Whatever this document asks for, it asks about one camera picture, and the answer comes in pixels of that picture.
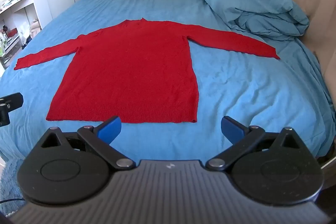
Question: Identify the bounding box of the red long-sleeve sweater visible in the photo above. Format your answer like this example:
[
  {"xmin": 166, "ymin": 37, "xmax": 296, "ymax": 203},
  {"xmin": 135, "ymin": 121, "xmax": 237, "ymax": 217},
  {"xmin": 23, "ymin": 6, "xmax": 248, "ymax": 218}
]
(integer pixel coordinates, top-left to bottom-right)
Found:
[{"xmin": 15, "ymin": 19, "xmax": 277, "ymax": 123}]

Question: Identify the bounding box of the white shelf unit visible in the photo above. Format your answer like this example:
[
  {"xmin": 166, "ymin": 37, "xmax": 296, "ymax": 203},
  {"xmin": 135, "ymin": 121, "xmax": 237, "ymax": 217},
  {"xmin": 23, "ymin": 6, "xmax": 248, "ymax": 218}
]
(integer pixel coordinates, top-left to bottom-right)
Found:
[{"xmin": 0, "ymin": 0, "xmax": 53, "ymax": 70}]

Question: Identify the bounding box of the blue rolled duvet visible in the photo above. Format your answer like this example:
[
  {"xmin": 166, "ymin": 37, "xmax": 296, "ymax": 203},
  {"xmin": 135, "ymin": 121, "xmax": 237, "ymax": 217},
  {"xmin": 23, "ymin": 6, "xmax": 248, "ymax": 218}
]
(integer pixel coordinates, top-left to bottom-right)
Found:
[{"xmin": 205, "ymin": 0, "xmax": 309, "ymax": 41}]

